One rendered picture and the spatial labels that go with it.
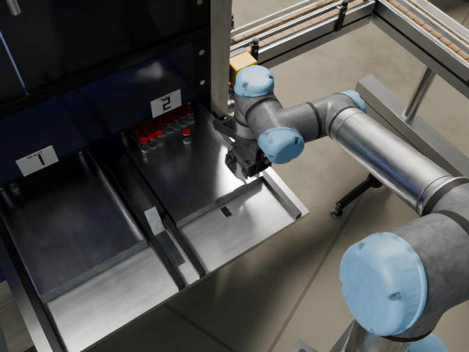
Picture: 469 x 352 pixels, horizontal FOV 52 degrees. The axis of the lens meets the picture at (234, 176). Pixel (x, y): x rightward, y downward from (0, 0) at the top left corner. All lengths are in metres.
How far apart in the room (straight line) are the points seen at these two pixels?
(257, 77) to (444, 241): 0.48
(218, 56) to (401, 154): 0.62
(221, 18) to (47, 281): 0.73
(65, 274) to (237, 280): 1.05
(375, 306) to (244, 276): 1.51
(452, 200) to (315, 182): 1.71
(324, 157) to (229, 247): 1.39
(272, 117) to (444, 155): 1.14
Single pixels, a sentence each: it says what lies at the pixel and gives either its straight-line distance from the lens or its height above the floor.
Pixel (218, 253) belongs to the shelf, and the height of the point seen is 0.88.
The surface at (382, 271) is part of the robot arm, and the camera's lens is 0.59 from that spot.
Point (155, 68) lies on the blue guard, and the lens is 1.16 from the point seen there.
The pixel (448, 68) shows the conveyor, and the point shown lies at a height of 0.89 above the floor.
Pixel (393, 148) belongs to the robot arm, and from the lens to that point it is 0.80.
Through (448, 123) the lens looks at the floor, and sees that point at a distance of 2.86.
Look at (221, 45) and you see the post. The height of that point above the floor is 1.14.
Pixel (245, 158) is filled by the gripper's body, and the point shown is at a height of 1.08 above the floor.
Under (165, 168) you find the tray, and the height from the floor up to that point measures 0.88.
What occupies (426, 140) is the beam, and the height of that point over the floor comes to 0.55.
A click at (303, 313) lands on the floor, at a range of 2.07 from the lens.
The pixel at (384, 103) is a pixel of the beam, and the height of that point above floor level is 0.55.
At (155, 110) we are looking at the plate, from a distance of 1.24.
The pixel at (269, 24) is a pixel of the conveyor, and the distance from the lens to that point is 1.64.
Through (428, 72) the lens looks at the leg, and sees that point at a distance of 1.83.
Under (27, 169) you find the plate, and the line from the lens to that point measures 1.21.
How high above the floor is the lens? 1.93
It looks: 55 degrees down
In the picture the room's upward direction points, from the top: 4 degrees clockwise
